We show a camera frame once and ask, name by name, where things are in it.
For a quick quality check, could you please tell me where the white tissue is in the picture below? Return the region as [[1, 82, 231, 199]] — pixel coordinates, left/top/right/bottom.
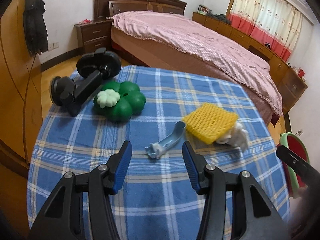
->
[[215, 121, 249, 152]]

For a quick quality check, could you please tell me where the light blue plastic piece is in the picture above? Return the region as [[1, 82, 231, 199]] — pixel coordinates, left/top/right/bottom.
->
[[145, 121, 186, 159]]

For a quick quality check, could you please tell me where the red bin green rim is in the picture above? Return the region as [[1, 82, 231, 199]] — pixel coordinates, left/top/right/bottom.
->
[[277, 132, 310, 199]]

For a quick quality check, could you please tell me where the long wooden cabinet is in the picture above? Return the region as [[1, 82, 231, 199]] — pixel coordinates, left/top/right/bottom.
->
[[192, 12, 308, 114]]

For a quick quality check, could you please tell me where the flat yellow foam net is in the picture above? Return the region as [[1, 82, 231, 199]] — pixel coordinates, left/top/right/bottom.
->
[[182, 102, 239, 145]]

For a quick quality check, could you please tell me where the green clover toy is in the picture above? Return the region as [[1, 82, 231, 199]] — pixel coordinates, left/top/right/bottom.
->
[[93, 81, 146, 122]]

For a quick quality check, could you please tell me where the red white floral curtain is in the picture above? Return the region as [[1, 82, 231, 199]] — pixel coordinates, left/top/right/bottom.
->
[[228, 0, 303, 61]]

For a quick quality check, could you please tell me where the wooden wardrobe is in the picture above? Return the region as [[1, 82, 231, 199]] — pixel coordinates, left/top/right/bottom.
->
[[1, 0, 42, 178]]

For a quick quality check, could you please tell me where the pink bed quilt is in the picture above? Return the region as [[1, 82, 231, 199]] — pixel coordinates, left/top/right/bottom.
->
[[107, 10, 284, 117]]

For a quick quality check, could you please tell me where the brown bed base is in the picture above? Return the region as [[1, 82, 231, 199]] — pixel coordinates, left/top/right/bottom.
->
[[111, 27, 283, 125]]

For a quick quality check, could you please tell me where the dark wooden nightstand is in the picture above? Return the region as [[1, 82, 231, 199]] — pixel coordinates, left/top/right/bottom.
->
[[74, 18, 113, 54]]

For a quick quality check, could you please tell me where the black jacket hanging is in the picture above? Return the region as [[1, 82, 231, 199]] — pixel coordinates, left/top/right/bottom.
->
[[23, 0, 48, 56]]

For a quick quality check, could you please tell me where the dark wooden headboard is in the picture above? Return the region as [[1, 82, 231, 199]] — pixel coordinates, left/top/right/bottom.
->
[[94, 0, 187, 21]]

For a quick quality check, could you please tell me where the black suction mount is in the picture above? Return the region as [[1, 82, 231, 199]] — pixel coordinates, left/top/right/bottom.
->
[[50, 47, 121, 116]]

